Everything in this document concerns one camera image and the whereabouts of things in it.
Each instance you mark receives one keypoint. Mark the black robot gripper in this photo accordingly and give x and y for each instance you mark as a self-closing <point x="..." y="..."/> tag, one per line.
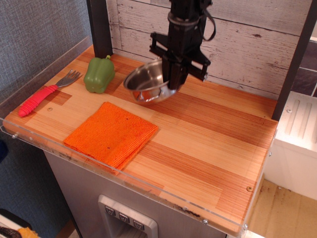
<point x="180" y="51"/>

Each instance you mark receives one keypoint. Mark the stainless steel two-handled pot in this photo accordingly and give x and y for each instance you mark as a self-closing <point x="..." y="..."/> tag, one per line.
<point x="146" y="84"/>

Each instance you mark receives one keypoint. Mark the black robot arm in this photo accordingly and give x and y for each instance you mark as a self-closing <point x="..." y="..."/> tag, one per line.
<point x="192" y="10"/>

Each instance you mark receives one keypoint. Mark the orange folded towel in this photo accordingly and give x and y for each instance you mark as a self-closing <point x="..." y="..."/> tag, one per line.
<point x="111" y="135"/>

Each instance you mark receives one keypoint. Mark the green toy bell pepper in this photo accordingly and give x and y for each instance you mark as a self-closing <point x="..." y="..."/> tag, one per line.
<point x="99" y="74"/>

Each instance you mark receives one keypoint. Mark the clear acrylic edge guard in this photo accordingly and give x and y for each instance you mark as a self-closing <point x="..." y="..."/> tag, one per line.
<point x="207" y="170"/>

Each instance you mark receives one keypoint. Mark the white toy sink unit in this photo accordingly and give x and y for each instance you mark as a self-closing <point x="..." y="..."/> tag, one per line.
<point x="292" y="161"/>

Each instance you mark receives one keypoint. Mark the grey toy fridge cabinet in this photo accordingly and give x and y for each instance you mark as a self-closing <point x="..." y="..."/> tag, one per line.
<point x="82" y="186"/>

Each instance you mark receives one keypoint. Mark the silver dispenser panel with buttons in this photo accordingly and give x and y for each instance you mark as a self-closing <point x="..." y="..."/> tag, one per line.
<point x="121" y="221"/>

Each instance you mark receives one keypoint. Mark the yellow object bottom left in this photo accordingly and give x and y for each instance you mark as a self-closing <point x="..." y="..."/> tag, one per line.
<point x="27" y="233"/>

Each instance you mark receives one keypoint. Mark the dark vertical post left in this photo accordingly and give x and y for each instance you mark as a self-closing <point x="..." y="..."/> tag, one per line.
<point x="100" y="28"/>

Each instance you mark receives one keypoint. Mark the dark vertical post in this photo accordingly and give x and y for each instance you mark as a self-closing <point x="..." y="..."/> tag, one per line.
<point x="296" y="60"/>
<point x="100" y="28"/>

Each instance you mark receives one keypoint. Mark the fork with red handle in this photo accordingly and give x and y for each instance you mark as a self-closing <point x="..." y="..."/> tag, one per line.
<point x="30" y="104"/>

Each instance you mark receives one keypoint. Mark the dark vertical post right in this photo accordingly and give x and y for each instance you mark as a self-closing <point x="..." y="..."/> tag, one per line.
<point x="296" y="60"/>

